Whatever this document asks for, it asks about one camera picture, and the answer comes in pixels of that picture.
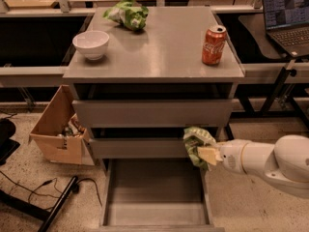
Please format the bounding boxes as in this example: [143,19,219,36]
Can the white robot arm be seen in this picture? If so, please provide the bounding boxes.
[197,135,309,198]

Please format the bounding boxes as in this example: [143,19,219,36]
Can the light green chip bag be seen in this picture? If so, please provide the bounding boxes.
[102,0,149,31]

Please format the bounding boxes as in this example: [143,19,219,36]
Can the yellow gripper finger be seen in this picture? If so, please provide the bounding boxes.
[197,146,223,165]

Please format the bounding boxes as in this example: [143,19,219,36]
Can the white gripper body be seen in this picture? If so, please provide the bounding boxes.
[219,139,250,174]

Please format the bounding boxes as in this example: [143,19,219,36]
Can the cardboard box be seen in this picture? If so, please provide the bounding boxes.
[29,85,95,165]

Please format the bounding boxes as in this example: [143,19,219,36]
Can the white ceramic bowl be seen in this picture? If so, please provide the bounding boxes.
[72,30,110,60]

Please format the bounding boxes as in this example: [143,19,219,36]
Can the middle grey drawer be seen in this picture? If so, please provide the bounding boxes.
[89,138,188,159]

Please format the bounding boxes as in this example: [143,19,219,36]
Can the top grey drawer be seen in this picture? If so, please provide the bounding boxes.
[72,100,232,128]

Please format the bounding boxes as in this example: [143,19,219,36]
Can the orange soda can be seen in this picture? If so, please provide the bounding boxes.
[202,25,227,65]

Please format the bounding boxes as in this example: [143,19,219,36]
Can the grey drawer cabinet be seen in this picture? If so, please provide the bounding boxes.
[63,5,245,232]

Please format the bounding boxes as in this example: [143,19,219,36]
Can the black stand leg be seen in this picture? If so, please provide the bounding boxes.
[0,176,78,232]

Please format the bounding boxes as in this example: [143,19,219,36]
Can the grey drawer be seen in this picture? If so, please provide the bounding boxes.
[98,159,225,232]
[72,100,232,128]
[89,138,188,159]

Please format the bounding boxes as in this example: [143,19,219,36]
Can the black laptop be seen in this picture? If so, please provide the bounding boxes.
[262,0,309,58]

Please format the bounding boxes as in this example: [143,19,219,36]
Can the black chair base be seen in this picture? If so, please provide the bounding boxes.
[0,118,20,165]

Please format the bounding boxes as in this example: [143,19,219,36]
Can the bottom grey drawer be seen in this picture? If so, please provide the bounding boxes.
[98,159,225,232]

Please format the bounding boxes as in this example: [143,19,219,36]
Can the black floor cable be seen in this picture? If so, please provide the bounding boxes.
[0,170,103,208]

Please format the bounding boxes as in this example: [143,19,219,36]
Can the green jalapeno chip bag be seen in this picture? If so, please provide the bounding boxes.
[183,127,216,170]

